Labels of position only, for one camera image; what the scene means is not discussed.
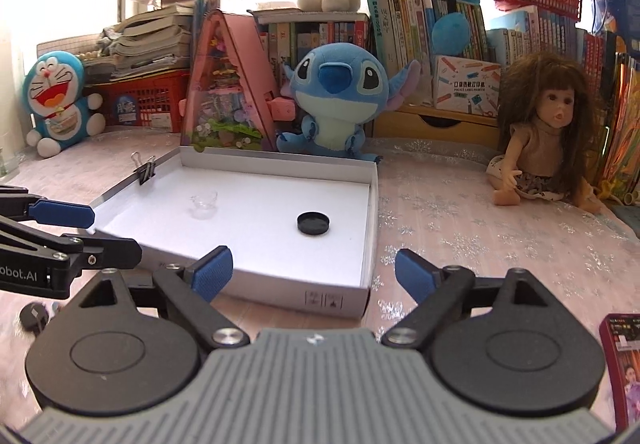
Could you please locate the black binder clip on tray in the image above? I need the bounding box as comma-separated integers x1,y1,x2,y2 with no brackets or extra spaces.
131,152,156,185

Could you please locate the pink triangular miniature house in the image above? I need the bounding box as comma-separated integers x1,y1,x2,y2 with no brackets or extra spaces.
181,10,296,152

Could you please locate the white shallow cardboard tray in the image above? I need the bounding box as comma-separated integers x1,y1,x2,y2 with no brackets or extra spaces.
90,146,378,320

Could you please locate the black round cap small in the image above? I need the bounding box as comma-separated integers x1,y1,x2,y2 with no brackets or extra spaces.
20,302,50,336

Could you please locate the red plastic crate left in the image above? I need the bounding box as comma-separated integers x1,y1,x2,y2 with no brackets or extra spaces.
84,70,190,133

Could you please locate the brown haired doll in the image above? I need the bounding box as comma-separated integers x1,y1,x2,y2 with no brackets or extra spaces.
486,52,601,214

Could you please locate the white patterned cardboard box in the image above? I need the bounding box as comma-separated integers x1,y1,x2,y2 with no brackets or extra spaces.
434,55,501,118

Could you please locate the black round lid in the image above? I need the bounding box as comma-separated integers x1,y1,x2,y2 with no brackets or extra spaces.
296,211,330,236

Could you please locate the row of books on shelf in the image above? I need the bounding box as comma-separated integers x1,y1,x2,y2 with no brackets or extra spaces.
253,0,639,107

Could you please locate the clear plastic half sphere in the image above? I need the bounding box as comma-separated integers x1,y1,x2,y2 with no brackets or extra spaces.
190,190,218,220

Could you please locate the stack of books left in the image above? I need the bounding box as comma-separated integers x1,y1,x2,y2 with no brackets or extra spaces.
84,0,220,81

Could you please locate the red smartphone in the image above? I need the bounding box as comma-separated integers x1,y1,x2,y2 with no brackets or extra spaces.
599,313,640,431

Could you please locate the wooden drawer box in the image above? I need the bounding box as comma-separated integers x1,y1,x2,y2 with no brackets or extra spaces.
372,105,499,149

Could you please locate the blue Stitch plush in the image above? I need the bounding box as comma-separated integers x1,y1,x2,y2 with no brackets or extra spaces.
276,42,421,162

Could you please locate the Doraemon plush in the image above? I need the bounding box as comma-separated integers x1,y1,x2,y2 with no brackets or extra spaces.
22,51,106,158

